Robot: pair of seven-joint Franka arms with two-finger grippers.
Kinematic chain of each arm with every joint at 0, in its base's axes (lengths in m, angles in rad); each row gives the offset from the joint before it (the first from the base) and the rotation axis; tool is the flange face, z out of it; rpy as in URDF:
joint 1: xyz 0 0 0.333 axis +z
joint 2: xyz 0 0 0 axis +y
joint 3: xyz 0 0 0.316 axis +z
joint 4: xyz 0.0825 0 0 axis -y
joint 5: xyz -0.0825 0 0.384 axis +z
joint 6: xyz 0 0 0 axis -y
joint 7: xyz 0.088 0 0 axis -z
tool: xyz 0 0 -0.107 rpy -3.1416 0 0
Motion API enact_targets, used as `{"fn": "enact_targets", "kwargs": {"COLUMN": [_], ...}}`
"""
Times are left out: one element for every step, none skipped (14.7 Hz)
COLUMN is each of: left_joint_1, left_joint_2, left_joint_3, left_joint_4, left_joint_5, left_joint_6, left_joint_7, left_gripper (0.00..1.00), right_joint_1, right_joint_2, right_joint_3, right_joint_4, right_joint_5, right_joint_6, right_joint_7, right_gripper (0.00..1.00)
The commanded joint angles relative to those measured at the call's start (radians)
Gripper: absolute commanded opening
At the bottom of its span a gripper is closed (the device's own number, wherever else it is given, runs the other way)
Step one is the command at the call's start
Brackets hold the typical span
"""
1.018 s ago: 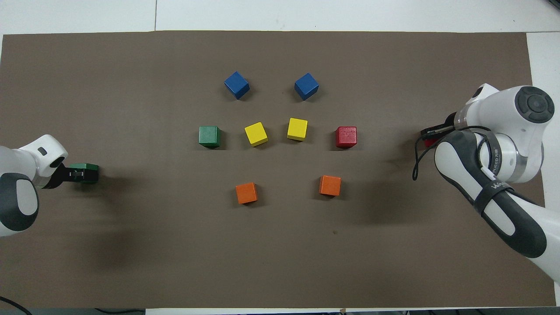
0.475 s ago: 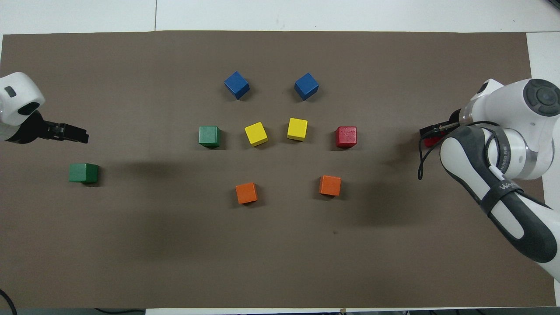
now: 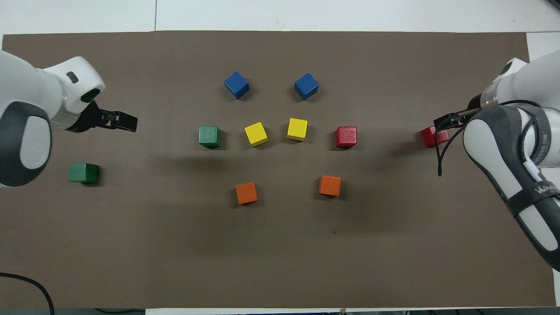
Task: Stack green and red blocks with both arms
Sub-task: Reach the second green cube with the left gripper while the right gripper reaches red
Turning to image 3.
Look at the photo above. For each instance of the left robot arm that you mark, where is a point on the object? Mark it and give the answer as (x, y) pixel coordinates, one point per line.
(30, 87)

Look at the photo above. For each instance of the red wooden cube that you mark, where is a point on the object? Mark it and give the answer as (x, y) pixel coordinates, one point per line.
(346, 137)
(431, 138)

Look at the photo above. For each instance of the blue wooden cube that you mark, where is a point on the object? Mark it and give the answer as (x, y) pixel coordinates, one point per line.
(236, 85)
(306, 86)

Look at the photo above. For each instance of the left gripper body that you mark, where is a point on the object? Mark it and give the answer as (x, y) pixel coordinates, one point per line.
(89, 117)

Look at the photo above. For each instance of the yellow wooden cube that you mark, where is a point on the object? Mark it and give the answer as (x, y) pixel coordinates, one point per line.
(256, 134)
(297, 129)

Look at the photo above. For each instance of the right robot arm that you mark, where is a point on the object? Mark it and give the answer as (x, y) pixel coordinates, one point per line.
(520, 144)

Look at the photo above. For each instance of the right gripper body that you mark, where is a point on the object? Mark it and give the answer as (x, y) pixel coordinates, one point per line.
(474, 103)

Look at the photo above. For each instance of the orange wooden cube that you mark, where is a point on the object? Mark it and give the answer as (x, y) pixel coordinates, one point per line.
(330, 185)
(246, 193)

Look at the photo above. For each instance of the green wooden cube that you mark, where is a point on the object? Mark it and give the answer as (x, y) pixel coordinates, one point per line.
(83, 173)
(209, 136)

